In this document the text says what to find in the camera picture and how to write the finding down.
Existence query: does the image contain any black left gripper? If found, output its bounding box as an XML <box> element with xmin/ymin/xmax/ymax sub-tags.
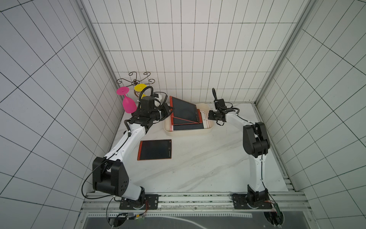
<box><xmin>151</xmin><ymin>102</ymin><xmax>176</xmax><ymax>121</ymax></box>

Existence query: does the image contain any red writing tablet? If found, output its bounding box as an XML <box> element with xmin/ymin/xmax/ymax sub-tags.
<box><xmin>171</xmin><ymin>109</ymin><xmax>204</xmax><ymax>131</ymax></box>
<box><xmin>170</xmin><ymin>96</ymin><xmax>199</xmax><ymax>122</ymax></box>
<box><xmin>137</xmin><ymin>139</ymin><xmax>172</xmax><ymax>161</ymax></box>

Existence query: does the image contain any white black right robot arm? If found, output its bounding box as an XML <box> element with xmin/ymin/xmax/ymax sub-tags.
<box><xmin>208</xmin><ymin>98</ymin><xmax>270</xmax><ymax>209</ymax></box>

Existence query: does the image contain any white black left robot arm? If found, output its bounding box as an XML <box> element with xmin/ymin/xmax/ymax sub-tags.
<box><xmin>92</xmin><ymin>93</ymin><xmax>172</xmax><ymax>201</ymax></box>

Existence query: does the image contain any cream plastic storage box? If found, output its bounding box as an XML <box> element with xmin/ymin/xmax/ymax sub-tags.
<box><xmin>163</xmin><ymin>97</ymin><xmax>214</xmax><ymax>136</ymax></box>

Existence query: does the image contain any pink white writing tablet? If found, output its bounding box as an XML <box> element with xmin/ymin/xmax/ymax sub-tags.
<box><xmin>170</xmin><ymin>110</ymin><xmax>210</xmax><ymax>131</ymax></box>

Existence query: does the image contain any pink plastic wine glass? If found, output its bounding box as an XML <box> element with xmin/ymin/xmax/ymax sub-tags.
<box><xmin>116</xmin><ymin>86</ymin><xmax>137</xmax><ymax>114</ymax></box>

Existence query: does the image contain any yellow plastic wine glass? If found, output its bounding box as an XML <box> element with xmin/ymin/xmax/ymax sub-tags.
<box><xmin>134</xmin><ymin>84</ymin><xmax>147</xmax><ymax>98</ymax></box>

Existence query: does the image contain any dark metal glass rack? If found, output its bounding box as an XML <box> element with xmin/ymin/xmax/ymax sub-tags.
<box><xmin>116</xmin><ymin>72</ymin><xmax>156</xmax><ymax>87</ymax></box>

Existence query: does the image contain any aluminium mounting rail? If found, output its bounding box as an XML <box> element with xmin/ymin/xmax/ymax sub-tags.
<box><xmin>81</xmin><ymin>192</ymin><xmax>311</xmax><ymax>213</ymax></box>

